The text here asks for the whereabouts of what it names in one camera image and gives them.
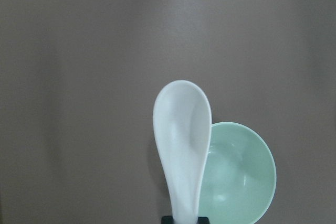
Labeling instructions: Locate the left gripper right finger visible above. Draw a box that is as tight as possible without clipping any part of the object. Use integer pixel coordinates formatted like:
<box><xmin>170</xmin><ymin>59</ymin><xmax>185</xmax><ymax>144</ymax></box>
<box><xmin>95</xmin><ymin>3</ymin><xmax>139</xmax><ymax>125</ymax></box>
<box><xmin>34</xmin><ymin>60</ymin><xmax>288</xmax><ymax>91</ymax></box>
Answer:
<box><xmin>197</xmin><ymin>217</ymin><xmax>209</xmax><ymax>224</ymax></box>

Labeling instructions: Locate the mint green bowl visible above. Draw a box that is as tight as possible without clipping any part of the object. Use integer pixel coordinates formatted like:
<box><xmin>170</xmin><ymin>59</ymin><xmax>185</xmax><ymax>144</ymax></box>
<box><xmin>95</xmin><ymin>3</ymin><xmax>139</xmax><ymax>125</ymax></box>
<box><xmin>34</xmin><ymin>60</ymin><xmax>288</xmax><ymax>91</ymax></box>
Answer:
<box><xmin>199</xmin><ymin>122</ymin><xmax>277</xmax><ymax>223</ymax></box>

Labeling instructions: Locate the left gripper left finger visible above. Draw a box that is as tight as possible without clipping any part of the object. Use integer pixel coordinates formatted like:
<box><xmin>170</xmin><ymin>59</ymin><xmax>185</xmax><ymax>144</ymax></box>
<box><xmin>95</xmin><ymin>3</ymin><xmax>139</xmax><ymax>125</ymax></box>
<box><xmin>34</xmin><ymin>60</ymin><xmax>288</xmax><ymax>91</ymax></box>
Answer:
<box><xmin>161</xmin><ymin>216</ymin><xmax>174</xmax><ymax>224</ymax></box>

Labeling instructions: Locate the white ceramic spoon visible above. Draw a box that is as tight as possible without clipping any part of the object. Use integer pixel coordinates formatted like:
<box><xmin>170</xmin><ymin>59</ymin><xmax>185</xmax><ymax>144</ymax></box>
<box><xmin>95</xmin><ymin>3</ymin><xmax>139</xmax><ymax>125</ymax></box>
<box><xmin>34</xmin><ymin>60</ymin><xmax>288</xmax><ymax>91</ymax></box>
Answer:
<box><xmin>153</xmin><ymin>80</ymin><xmax>212</xmax><ymax>223</ymax></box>

